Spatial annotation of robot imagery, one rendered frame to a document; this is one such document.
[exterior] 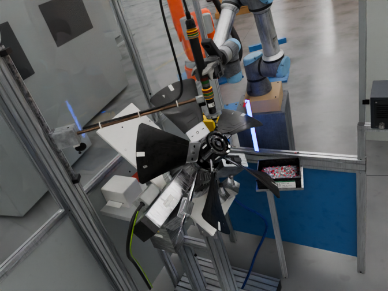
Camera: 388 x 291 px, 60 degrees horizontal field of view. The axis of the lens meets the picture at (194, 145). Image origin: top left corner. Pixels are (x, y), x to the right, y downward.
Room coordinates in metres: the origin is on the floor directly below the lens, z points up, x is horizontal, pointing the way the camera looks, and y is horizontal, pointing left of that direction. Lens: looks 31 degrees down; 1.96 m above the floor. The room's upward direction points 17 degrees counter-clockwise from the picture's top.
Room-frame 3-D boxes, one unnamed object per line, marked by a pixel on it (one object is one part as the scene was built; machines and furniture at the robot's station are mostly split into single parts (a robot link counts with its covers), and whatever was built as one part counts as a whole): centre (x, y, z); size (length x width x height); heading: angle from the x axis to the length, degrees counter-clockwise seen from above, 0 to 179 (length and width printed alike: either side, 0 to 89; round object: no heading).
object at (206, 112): (1.30, -0.11, 1.35); 0.09 x 0.07 x 0.10; 87
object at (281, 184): (1.35, -0.37, 0.85); 0.22 x 0.17 x 0.07; 68
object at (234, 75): (1.53, -0.27, 1.39); 0.11 x 0.08 x 0.11; 41
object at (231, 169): (1.36, -0.13, 0.98); 0.20 x 0.16 x 0.20; 52
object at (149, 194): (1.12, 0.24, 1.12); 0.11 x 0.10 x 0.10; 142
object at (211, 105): (1.30, -0.12, 1.51); 0.04 x 0.04 x 0.46
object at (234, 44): (1.51, -0.28, 1.48); 0.11 x 0.08 x 0.09; 142
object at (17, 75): (1.33, 0.56, 1.48); 0.05 x 0.03 x 0.62; 177
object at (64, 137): (1.33, 0.51, 1.39); 0.10 x 0.07 x 0.08; 87
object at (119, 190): (1.50, 0.46, 0.92); 0.17 x 0.16 x 0.11; 52
